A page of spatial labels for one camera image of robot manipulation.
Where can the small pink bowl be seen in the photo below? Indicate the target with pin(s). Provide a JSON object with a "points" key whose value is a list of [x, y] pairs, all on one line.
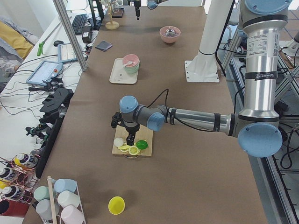
{"points": [[130, 57]]}

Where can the copper wire bottle rack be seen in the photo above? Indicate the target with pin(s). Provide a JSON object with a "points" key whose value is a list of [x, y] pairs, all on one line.
{"points": [[17, 183]]}

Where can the green handled tool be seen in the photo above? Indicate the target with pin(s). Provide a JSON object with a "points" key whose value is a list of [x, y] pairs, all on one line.
{"points": [[40, 46]]}

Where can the yellow cup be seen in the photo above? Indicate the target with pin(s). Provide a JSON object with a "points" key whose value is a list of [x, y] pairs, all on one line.
{"points": [[116, 205]]}

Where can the upper teach pendant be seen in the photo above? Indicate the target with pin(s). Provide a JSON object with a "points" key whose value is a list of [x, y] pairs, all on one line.
{"points": [[45, 72]]}

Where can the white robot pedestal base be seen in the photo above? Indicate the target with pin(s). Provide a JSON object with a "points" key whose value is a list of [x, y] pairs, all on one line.
{"points": [[203, 67]]}

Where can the black stand bracket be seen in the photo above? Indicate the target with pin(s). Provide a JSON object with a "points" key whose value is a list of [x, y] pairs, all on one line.
{"points": [[52, 109]]}

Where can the blue plastic cup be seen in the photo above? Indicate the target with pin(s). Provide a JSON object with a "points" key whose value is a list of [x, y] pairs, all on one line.
{"points": [[61, 185]]}

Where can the aluminium frame post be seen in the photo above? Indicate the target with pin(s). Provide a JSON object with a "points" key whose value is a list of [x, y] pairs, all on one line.
{"points": [[60, 8]]}

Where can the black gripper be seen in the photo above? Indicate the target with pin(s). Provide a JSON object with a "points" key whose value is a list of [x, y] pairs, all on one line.
{"points": [[131, 130], [138, 7]]}

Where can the black keyboard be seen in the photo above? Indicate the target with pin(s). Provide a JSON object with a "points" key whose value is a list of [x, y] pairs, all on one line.
{"points": [[78, 23]]}

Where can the mint green plastic cup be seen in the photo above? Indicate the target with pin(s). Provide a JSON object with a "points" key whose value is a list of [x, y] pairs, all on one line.
{"points": [[41, 193]]}

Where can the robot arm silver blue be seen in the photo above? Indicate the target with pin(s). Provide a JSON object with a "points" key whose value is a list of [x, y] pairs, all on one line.
{"points": [[151, 4], [256, 124]]}

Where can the large pink ice bowl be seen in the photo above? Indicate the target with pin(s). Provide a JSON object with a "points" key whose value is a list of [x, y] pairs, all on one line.
{"points": [[167, 39]]}

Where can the black power adapter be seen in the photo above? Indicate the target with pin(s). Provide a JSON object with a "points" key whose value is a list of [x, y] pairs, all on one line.
{"points": [[87, 34]]}

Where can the white plastic cup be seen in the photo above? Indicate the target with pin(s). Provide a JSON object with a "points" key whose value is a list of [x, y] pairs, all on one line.
{"points": [[67, 198]]}

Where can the dark brown tray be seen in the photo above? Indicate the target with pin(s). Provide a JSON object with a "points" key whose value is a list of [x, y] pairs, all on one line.
{"points": [[118, 13]]}

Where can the cream rabbit tray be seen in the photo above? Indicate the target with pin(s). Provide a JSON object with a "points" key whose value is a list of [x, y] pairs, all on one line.
{"points": [[120, 76]]}

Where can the wooden mug tree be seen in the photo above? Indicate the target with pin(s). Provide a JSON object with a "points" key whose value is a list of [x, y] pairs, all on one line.
{"points": [[111, 25]]}

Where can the lemon slices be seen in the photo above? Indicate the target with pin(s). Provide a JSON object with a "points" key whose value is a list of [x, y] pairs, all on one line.
{"points": [[133, 151]]}

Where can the pink plastic cup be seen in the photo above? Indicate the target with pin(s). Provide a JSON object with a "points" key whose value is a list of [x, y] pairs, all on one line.
{"points": [[71, 215]]}

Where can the stacked green bowls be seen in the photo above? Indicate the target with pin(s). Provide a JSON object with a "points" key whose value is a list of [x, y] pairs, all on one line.
{"points": [[132, 68]]}

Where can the grey folded cloth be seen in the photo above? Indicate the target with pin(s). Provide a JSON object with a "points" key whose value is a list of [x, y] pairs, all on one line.
{"points": [[104, 46]]}

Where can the white ceramic spoon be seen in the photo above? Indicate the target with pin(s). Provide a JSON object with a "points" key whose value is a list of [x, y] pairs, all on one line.
{"points": [[126, 64]]}

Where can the white wire cup rack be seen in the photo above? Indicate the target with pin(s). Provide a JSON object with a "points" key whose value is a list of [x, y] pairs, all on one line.
{"points": [[56, 209]]}

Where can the grey plastic cup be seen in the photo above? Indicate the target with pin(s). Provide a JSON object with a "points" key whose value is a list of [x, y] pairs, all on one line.
{"points": [[43, 208]]}

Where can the black computer mouse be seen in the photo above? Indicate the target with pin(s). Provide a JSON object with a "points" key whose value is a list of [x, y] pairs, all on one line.
{"points": [[57, 42]]}

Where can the green lime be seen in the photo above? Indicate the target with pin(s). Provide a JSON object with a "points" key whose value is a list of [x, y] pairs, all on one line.
{"points": [[142, 144]]}

